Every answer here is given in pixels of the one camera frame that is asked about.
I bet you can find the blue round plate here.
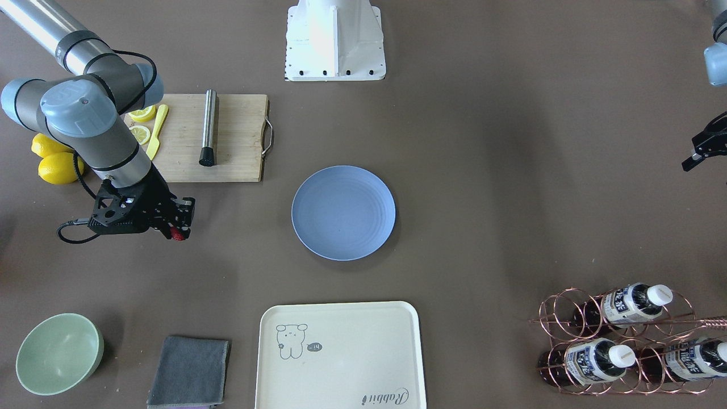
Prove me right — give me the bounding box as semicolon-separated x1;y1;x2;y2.
291;165;396;261

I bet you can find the yellow plastic knife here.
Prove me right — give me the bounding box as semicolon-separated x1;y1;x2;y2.
146;104;169;160

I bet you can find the lemon slice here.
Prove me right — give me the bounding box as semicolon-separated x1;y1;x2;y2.
127;105;157;123
129;125;152;145

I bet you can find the steel muddler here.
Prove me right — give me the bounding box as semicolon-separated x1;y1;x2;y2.
198;89;219;166

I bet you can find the wooden cutting board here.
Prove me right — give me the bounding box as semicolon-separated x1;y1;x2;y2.
153;94;269;183

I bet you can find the grey folded cloth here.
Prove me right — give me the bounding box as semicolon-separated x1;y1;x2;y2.
147;336;229;408

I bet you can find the dark drink bottle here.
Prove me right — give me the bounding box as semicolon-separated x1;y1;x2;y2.
537;337;637;387
570;282;674;336
638;337;726;383

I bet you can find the green bowl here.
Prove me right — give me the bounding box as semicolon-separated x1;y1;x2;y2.
15;313;105;396

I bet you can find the cream rectangular tray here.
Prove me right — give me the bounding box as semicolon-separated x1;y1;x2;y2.
255;301;428;408

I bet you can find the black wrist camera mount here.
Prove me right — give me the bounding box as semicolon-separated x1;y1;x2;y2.
88;178;150;235

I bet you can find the copper wire bottle rack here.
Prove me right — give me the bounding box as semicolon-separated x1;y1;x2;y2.
532;287;725;396

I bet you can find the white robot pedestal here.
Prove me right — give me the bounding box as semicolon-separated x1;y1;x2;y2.
284;1;387;81

